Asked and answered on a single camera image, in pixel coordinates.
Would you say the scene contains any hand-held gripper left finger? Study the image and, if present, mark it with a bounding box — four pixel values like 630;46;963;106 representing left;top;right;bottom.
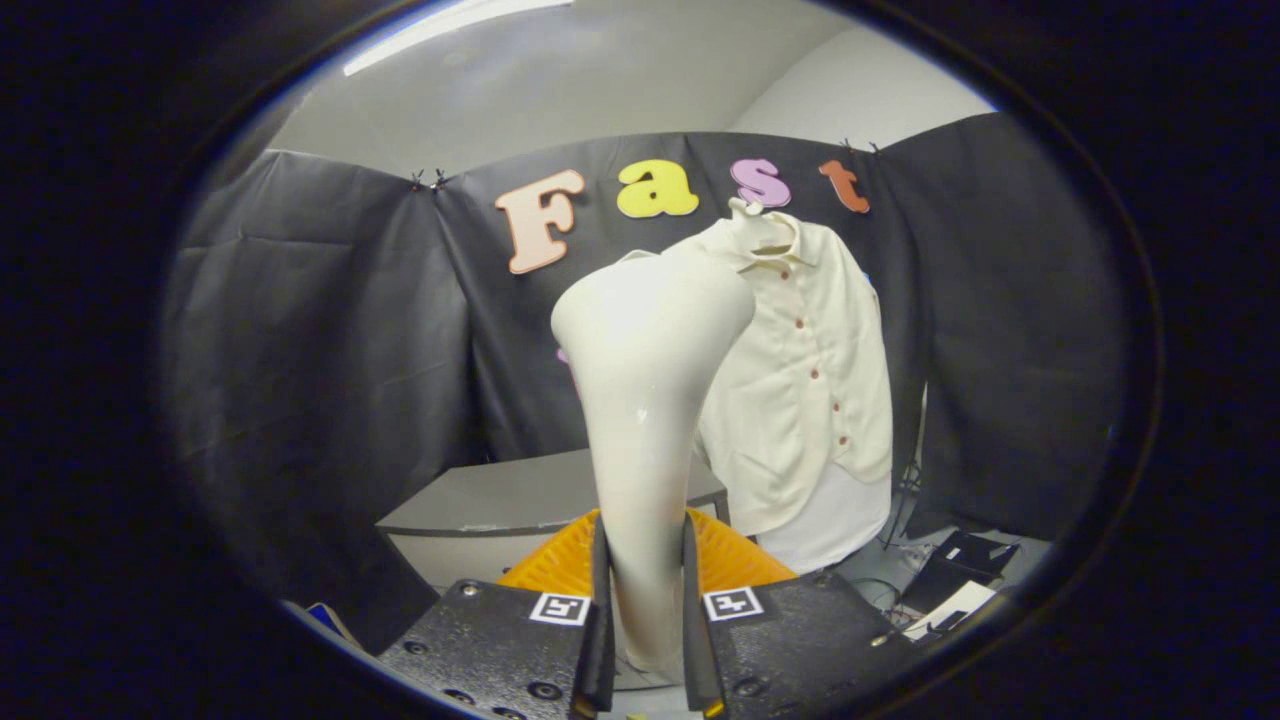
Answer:
378;508;616;720

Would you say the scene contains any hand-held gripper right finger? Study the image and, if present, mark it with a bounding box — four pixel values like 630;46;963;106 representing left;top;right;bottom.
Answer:
682;508;926;719

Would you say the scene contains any cream button shirt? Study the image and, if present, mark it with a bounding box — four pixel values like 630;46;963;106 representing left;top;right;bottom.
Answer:
625;212;894;538

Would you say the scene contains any white clothes hanger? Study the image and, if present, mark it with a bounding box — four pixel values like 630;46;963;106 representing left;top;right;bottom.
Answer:
727;197;796;251

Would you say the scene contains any grey cabinet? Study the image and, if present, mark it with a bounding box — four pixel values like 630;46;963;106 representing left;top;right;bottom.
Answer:
375;448;731;601

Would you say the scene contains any white hanging cloth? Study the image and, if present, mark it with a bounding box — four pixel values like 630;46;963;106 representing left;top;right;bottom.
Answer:
757;462;893;576

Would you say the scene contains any black box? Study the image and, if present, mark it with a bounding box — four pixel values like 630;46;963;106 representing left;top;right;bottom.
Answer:
900;530;1021;616

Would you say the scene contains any white paper sheet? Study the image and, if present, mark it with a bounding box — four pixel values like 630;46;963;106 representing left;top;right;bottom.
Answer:
903;580;998;641

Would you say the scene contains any black backdrop cloth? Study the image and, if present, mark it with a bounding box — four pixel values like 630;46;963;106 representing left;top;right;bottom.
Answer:
160;112;1131;656

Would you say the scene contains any black cable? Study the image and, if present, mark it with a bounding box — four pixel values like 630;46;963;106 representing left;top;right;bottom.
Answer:
890;460;926;546

